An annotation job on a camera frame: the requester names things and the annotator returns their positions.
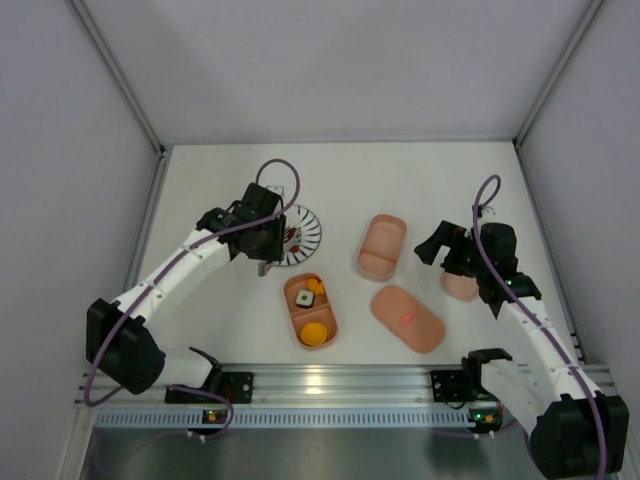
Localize left aluminium frame post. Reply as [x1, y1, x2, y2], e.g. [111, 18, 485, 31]
[67, 0, 166, 156]

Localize orange fish shaped food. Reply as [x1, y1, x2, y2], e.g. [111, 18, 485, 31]
[306, 277, 326, 296]

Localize brown meat slice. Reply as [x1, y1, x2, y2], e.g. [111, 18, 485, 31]
[284, 227, 301, 245]

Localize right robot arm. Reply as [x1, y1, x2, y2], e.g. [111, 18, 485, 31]
[414, 221, 629, 479]

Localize pink divided lunch box tray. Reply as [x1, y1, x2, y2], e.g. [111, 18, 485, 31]
[356, 214, 407, 282]

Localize metal serving tongs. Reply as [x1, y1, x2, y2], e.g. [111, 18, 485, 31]
[258, 261, 273, 277]

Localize blue striped white plate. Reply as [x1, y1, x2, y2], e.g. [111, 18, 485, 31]
[278, 204, 322, 267]

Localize light pink inner lid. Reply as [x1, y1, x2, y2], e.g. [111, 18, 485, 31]
[440, 272, 479, 302]

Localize pink lunch box lid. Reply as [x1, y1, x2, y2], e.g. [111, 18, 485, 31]
[370, 285, 446, 354]

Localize orange round dumpling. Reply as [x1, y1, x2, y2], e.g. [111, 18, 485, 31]
[300, 322, 328, 347]

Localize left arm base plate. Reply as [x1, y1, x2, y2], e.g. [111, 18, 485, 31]
[164, 371, 254, 404]

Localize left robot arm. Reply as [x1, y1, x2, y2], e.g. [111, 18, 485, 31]
[86, 183, 286, 395]

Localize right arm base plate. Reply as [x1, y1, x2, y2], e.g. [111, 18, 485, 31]
[430, 369, 498, 404]

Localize sushi roll piece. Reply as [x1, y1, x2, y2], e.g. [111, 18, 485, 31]
[295, 289, 315, 309]

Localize aluminium mounting rail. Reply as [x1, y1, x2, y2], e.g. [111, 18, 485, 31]
[74, 363, 621, 407]

